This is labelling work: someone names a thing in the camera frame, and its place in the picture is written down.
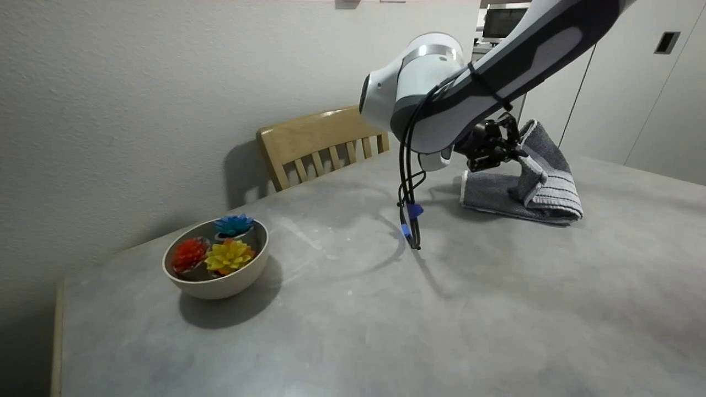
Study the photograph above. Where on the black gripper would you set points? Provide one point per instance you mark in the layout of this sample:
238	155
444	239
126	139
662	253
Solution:
486	145

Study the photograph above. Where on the grey towel with white edge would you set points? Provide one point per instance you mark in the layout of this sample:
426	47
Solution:
552	193

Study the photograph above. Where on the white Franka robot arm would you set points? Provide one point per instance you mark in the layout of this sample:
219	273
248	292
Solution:
470	80

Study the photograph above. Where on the dark microwave oven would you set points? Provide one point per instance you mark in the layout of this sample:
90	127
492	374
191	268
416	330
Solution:
503	21

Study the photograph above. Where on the light wooden slat-back chair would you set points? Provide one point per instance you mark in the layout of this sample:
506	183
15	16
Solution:
316	134

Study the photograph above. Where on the blue decorative flower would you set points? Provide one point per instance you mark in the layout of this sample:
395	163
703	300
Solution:
234	224

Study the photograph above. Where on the yellow decorative flower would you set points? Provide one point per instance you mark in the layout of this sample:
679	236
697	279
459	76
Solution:
230	256

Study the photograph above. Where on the beige ceramic bowl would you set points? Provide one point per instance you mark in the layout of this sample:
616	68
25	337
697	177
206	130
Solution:
222	283

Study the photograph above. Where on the red decorative flower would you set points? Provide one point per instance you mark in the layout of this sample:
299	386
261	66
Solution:
189	253

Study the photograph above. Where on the black rectangular wall plate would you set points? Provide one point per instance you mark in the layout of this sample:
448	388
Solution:
668	42

